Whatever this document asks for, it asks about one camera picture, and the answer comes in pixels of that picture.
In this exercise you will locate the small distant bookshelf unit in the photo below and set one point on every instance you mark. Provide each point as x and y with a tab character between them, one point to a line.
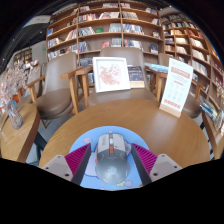
23	56

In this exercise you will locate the curved wooden bookshelf unit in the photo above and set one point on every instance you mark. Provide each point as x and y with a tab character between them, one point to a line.
193	43

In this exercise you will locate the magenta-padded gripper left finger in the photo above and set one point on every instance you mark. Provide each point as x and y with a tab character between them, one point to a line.
77	159

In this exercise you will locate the white ceiling air vent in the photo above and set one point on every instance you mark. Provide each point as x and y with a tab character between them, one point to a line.
36	20

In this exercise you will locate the glass vase with pink flowers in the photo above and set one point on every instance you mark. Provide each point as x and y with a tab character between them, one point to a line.
15	116

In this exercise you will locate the white sign on wooden base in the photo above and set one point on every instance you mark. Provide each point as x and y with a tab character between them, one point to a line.
176	86

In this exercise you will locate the stack of light blue books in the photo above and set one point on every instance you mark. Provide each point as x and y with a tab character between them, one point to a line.
156	67

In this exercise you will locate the grey computer mouse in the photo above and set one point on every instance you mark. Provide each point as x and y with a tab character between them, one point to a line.
111	163

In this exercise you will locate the glass vase with beige dried flowers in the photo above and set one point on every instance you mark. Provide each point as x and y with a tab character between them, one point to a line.
220	116

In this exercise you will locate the round blue mouse pad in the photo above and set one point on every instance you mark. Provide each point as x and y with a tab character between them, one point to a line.
85	140

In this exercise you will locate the white framed floral picture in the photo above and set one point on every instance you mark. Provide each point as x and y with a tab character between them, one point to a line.
111	75

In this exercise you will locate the dark book on wooden stand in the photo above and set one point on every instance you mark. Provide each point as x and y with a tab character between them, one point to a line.
136	75

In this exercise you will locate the wide wooden bookshelf unit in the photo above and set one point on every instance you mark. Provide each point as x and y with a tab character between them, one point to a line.
100	28

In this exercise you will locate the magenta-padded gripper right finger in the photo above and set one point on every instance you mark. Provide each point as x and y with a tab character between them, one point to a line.
146	159

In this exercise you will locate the round wooden side table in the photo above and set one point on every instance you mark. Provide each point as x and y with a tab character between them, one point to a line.
16	143
213	136

